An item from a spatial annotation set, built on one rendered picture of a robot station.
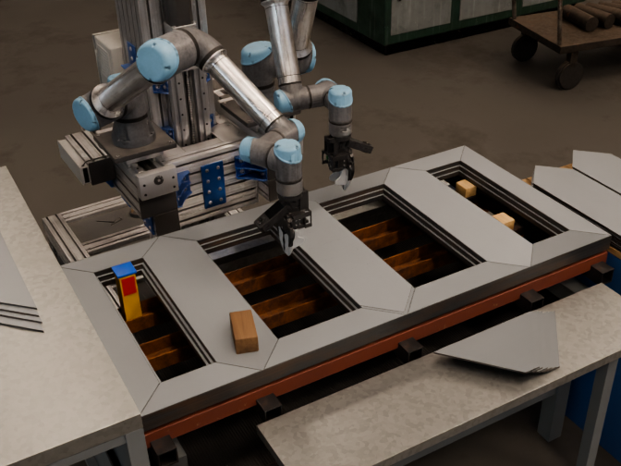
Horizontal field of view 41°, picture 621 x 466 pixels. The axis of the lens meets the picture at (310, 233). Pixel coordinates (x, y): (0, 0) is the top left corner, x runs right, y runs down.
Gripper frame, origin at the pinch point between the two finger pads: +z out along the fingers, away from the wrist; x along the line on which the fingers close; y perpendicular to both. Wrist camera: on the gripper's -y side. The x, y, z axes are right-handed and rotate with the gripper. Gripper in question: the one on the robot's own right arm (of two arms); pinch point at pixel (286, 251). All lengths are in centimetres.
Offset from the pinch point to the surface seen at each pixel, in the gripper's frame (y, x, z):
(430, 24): 289, 317, 74
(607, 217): 105, -27, 7
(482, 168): 90, 19, 6
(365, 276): 17.8, -16.1, 5.7
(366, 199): 46, 27, 9
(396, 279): 24.9, -22.1, 5.7
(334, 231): 22.8, 10.0, 5.8
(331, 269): 11.1, -7.6, 5.8
